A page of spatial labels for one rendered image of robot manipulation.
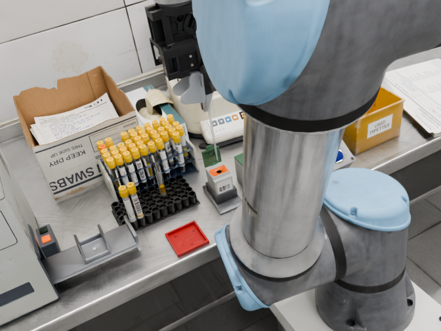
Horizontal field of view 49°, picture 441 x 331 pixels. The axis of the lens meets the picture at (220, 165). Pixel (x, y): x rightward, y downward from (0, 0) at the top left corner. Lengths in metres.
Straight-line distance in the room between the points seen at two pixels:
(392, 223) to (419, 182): 1.40
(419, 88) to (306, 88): 1.09
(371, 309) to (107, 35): 1.01
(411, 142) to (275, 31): 0.97
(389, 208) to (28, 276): 0.60
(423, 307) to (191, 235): 0.44
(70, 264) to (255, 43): 0.76
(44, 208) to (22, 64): 0.42
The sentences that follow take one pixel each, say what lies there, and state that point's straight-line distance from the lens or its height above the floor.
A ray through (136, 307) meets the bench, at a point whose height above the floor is 0.27.
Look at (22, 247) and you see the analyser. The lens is 0.87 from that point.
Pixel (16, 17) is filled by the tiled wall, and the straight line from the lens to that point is 1.36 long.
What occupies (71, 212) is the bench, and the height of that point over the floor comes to 0.87.
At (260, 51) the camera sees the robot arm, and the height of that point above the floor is 1.47.
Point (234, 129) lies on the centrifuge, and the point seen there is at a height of 0.91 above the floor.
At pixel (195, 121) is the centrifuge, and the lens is 1.21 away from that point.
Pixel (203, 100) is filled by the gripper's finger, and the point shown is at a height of 1.14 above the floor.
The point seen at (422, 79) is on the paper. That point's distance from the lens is 1.43.
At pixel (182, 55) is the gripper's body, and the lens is 0.81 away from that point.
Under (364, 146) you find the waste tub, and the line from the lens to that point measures 1.16.
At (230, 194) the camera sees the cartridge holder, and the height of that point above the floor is 0.90.
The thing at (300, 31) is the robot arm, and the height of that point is 1.48.
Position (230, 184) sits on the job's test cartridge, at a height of 0.92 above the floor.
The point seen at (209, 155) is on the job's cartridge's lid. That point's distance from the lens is 1.01.
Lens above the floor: 1.58
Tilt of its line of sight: 38 degrees down
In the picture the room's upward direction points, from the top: 9 degrees counter-clockwise
